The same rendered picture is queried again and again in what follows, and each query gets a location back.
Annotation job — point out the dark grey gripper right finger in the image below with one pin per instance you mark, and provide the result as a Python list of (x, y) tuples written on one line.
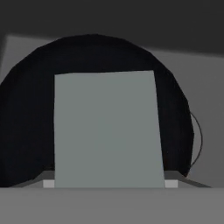
[(171, 183)]

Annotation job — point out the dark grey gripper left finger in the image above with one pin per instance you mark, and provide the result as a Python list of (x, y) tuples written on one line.
[(48, 183)]

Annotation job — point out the grey rectangular sponge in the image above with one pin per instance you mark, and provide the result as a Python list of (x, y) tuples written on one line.
[(108, 131)]

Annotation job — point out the black round pan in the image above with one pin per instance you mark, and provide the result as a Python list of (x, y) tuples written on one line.
[(27, 116)]

